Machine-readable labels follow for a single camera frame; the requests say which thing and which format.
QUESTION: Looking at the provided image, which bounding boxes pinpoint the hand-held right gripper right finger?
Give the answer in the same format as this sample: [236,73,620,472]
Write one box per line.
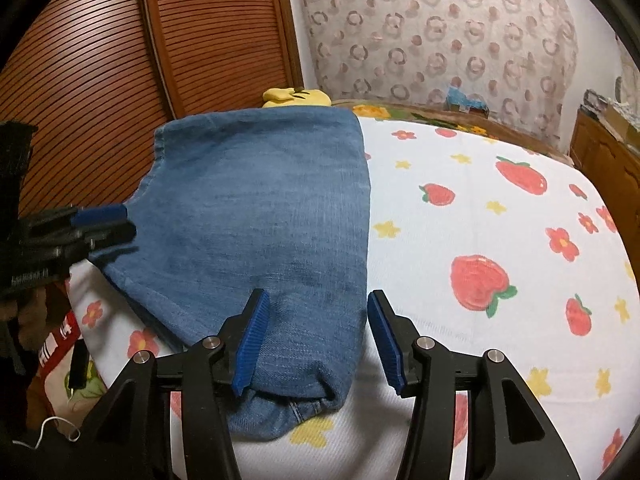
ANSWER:
[366,289,583,480]

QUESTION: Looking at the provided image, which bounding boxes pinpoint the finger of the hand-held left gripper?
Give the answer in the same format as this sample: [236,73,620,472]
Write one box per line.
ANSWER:
[22,203,129,241]
[7,222,138,286]

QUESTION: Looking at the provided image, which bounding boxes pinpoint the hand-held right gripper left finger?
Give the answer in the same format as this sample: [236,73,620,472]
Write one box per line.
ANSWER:
[82,287,271,480]

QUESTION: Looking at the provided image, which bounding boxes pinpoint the blue denim pants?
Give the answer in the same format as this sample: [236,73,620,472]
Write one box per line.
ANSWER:
[87,109,372,443]

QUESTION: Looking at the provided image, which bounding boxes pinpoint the wooden louvered wardrobe door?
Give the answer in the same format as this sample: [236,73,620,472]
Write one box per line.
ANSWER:
[0,0,176,213]
[140,0,306,118]

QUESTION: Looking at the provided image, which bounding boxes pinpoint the red printed cloth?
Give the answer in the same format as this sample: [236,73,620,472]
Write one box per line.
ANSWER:
[27,307,108,406]

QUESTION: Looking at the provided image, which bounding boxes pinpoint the white strawberry print sheet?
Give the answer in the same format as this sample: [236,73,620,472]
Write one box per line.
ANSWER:
[65,115,640,480]

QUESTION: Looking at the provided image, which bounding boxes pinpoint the yellow plush toy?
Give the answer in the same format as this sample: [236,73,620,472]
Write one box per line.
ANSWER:
[262,86,332,109]

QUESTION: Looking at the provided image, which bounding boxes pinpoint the floral blanket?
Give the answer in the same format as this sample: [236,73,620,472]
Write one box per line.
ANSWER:
[332,101,576,166]

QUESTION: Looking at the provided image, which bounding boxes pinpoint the blue and brown toy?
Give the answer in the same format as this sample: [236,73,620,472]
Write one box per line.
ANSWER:
[445,86,490,117]

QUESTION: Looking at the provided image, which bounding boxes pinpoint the wooden cabinet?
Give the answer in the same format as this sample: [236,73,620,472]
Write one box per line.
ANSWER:
[570,110,640,196]

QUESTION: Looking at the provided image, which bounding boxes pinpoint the beige storage box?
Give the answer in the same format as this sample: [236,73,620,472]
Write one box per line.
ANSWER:
[582,89,640,143]

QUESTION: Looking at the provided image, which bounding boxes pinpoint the circle pattern curtain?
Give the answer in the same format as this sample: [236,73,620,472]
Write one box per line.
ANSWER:
[295,0,581,153]

